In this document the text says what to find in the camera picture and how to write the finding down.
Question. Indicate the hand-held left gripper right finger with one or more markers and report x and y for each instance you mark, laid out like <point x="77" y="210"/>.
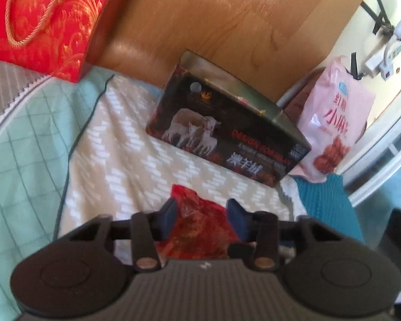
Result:
<point x="238" y="220"/>

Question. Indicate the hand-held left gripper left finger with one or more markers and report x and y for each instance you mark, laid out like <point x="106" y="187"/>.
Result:
<point x="169" y="215"/>

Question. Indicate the red snack packet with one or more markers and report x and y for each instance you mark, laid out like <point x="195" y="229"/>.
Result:
<point x="200" y="220"/>

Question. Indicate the dark box with sheep picture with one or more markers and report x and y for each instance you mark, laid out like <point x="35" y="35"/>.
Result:
<point x="227" y="133"/>

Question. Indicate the patterned bed sheet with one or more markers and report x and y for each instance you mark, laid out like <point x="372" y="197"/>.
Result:
<point x="103" y="160"/>

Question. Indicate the teal knitted cloth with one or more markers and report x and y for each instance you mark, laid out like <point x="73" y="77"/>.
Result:
<point x="327" y="204"/>

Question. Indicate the pink snack bag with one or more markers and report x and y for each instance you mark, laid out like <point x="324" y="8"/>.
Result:
<point x="334" y="120"/>

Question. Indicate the white furniture edge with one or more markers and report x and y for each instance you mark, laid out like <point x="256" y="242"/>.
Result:
<point x="377" y="160"/>

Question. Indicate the wooden headboard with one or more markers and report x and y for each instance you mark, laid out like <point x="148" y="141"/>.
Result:
<point x="220" y="16"/>

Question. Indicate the red gift bag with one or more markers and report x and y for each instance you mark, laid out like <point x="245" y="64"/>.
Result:
<point x="53" y="23"/>

